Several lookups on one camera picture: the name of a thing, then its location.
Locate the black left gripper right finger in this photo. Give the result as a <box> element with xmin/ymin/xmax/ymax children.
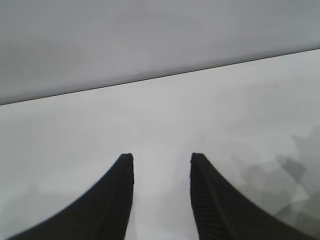
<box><xmin>190</xmin><ymin>152</ymin><xmax>319</xmax><ymax>240</ymax></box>

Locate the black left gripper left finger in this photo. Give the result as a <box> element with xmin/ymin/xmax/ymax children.
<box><xmin>4</xmin><ymin>152</ymin><xmax>135</xmax><ymax>240</ymax></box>

